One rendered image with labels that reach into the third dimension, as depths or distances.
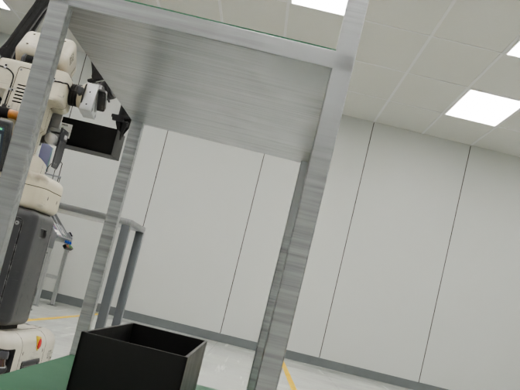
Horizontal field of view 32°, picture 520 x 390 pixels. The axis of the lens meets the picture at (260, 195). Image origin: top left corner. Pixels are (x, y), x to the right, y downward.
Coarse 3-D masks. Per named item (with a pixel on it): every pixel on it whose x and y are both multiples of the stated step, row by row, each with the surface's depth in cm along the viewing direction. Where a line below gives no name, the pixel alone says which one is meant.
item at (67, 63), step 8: (32, 32) 355; (24, 40) 350; (32, 40) 351; (16, 48) 348; (24, 48) 347; (32, 48) 348; (64, 48) 350; (72, 48) 353; (16, 56) 350; (64, 56) 347; (72, 56) 354; (64, 64) 348; (72, 64) 356; (72, 72) 360
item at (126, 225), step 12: (60, 204) 426; (84, 216) 441; (96, 216) 425; (132, 228) 447; (144, 228) 465; (120, 240) 424; (120, 252) 423; (132, 252) 464; (120, 264) 423; (132, 264) 463; (108, 276) 422; (132, 276) 465; (108, 288) 421; (108, 300) 420; (120, 300) 461; (108, 312) 423; (120, 312) 460; (96, 324) 419
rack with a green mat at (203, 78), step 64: (64, 0) 131; (128, 0) 132; (128, 64) 160; (192, 64) 148; (256, 64) 138; (320, 64) 130; (192, 128) 209; (256, 128) 190; (320, 128) 129; (0, 192) 128; (320, 192) 128; (0, 256) 127; (0, 384) 143; (64, 384) 160; (256, 384) 125
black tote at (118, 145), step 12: (72, 120) 379; (72, 132) 379; (84, 132) 378; (96, 132) 378; (108, 132) 378; (120, 132) 384; (48, 144) 395; (72, 144) 378; (84, 144) 378; (96, 144) 378; (108, 144) 378; (120, 144) 389; (108, 156) 385
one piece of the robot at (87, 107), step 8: (88, 88) 347; (96, 88) 347; (88, 96) 347; (96, 96) 348; (80, 104) 346; (88, 104) 346; (96, 104) 351; (80, 112) 349; (88, 112) 347; (96, 112) 354
